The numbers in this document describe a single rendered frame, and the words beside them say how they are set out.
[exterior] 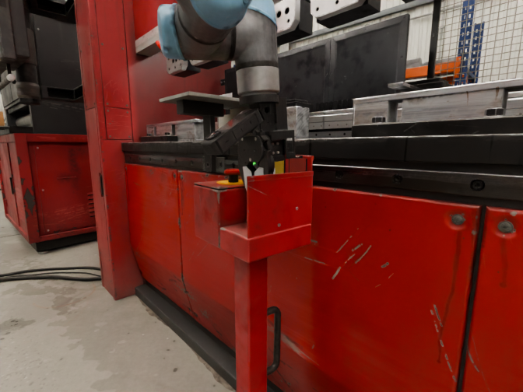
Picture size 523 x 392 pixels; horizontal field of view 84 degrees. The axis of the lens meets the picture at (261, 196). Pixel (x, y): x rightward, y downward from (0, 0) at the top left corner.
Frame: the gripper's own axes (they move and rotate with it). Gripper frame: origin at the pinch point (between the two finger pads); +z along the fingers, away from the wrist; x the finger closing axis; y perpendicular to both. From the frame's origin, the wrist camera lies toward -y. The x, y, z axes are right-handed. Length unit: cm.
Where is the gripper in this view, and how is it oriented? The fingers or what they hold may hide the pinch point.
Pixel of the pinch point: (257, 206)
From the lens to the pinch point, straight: 55.4
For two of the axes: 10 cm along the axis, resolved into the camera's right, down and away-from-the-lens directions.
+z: 0.7, 9.7, 2.2
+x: -6.3, -1.3, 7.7
